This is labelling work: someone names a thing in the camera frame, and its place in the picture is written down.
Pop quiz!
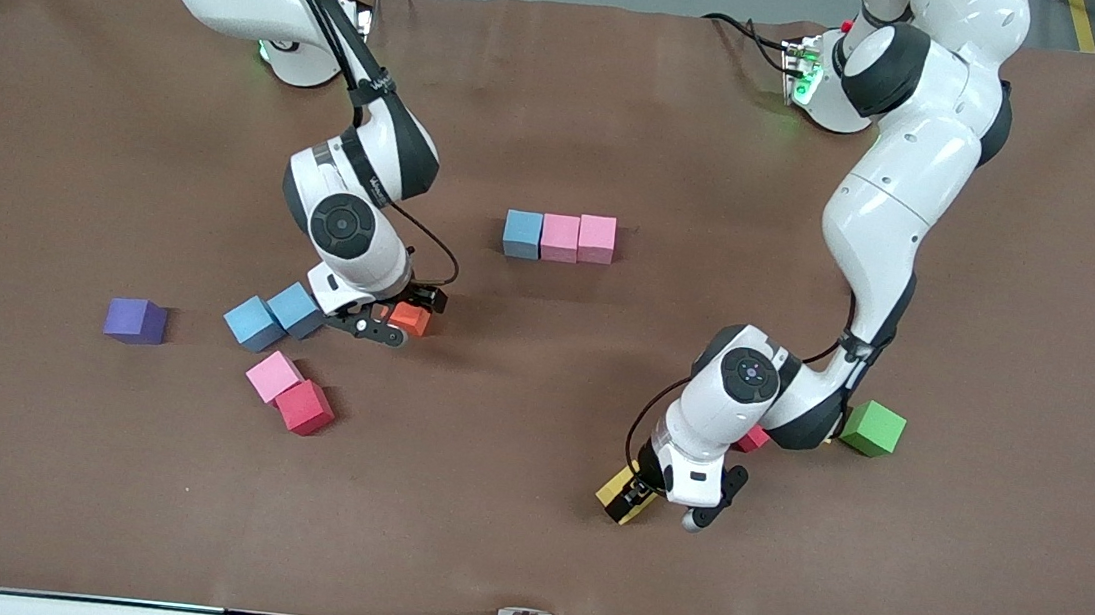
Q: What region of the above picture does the orange foam cube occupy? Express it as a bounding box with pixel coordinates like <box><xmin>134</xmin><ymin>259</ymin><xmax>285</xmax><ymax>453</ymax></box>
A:
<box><xmin>388</xmin><ymin>301</ymin><xmax>434</xmax><ymax>340</ymax></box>

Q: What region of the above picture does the yellow foam cube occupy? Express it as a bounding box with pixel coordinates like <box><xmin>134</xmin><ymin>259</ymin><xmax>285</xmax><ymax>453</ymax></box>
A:
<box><xmin>593</xmin><ymin>463</ymin><xmax>661</xmax><ymax>530</ymax></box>

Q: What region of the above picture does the blue foam cube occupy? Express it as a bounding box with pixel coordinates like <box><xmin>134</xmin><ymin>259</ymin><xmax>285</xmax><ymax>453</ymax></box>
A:
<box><xmin>263</xmin><ymin>279</ymin><xmax>332</xmax><ymax>342</ymax></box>
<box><xmin>220</xmin><ymin>294</ymin><xmax>288</xmax><ymax>355</ymax></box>
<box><xmin>501</xmin><ymin>209</ymin><xmax>545</xmax><ymax>261</ymax></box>

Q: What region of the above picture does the pink foam cube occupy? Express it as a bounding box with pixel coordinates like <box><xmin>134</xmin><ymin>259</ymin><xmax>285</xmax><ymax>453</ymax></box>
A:
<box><xmin>576</xmin><ymin>214</ymin><xmax>618</xmax><ymax>267</ymax></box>
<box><xmin>539</xmin><ymin>213</ymin><xmax>582</xmax><ymax>265</ymax></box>
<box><xmin>243</xmin><ymin>348</ymin><xmax>306</xmax><ymax>407</ymax></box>

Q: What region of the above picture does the arm base connector plate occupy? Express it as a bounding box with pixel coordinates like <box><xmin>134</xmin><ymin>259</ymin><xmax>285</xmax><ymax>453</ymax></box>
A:
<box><xmin>778</xmin><ymin>35</ymin><xmax>831</xmax><ymax>109</ymax></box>
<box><xmin>337</xmin><ymin>0</ymin><xmax>377</xmax><ymax>43</ymax></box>

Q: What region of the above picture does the red foam cube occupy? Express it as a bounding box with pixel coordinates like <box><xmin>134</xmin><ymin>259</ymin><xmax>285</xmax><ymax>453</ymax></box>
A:
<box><xmin>732</xmin><ymin>422</ymin><xmax>774</xmax><ymax>458</ymax></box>
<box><xmin>272</xmin><ymin>377</ymin><xmax>339</xmax><ymax>440</ymax></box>

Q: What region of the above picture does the brown table mat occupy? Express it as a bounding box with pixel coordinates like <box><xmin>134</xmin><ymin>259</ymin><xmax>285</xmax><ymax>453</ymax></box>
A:
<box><xmin>0</xmin><ymin>0</ymin><xmax>1095</xmax><ymax>615</ymax></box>

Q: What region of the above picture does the green foam cube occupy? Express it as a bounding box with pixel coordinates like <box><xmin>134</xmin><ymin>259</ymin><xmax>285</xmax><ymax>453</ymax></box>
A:
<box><xmin>838</xmin><ymin>397</ymin><xmax>909</xmax><ymax>460</ymax></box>

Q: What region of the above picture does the purple foam cube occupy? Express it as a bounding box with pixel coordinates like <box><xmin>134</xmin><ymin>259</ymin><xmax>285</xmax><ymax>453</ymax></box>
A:
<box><xmin>101</xmin><ymin>295</ymin><xmax>169</xmax><ymax>348</ymax></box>

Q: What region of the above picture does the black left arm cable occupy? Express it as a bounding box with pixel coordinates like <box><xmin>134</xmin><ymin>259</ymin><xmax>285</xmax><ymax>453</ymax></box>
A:
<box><xmin>622</xmin><ymin>271</ymin><xmax>866</xmax><ymax>498</ymax></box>

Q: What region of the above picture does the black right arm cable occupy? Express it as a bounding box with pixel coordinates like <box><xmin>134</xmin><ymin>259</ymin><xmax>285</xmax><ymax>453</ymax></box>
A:
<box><xmin>229</xmin><ymin>0</ymin><xmax>488</xmax><ymax>295</ymax></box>

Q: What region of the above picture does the black arm base cable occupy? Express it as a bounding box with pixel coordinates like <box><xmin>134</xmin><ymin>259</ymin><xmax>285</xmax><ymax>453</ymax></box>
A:
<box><xmin>697</xmin><ymin>11</ymin><xmax>797</xmax><ymax>73</ymax></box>

